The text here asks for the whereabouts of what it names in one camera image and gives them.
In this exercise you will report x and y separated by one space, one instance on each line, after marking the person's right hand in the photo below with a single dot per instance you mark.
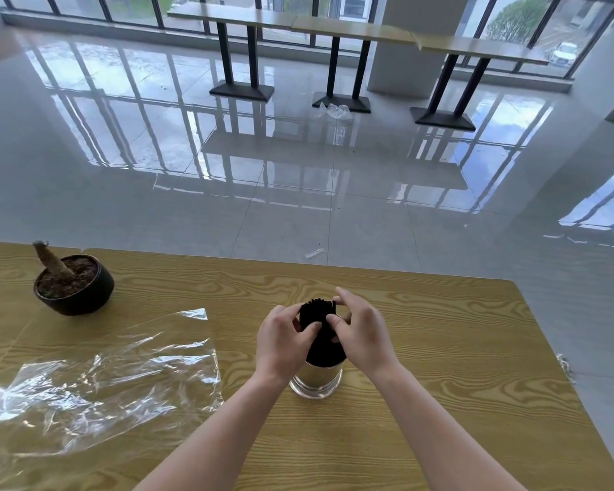
363 337

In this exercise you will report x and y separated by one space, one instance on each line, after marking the person's left hand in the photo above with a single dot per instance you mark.
279 342

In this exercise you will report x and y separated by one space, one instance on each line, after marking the person's left thumb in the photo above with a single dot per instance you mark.
311 334

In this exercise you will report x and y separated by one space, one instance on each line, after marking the person's right thumb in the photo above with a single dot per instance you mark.
335 323

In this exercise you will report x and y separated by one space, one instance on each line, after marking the bundle of black sticks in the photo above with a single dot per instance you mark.
323 347

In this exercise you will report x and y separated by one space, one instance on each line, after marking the person's right forearm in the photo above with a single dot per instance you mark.
440 429

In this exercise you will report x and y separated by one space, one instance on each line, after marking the person's left forearm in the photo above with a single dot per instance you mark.
210 434

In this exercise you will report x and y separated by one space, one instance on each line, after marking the shiny metal cup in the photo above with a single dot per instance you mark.
314 380

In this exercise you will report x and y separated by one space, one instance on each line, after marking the clear plastic bag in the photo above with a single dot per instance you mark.
107 388

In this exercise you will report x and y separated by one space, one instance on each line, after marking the crumpled clear plastic wrapper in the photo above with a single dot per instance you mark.
336 111

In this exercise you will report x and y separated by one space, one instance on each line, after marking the black round plant pot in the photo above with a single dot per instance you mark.
84 296

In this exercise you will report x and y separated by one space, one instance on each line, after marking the crumpled clear plastic piece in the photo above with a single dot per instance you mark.
566 367

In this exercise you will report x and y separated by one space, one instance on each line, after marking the cut brown plant stump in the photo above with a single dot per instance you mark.
53 263

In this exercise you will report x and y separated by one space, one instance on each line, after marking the wooden bar table black legs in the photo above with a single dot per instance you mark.
235 17
481 48
348 31

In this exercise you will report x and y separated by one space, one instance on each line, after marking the white car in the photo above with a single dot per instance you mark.
564 53

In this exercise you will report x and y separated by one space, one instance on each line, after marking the green tree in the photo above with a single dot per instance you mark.
517 17

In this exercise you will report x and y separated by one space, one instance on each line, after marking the black window frame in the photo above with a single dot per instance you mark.
158 12

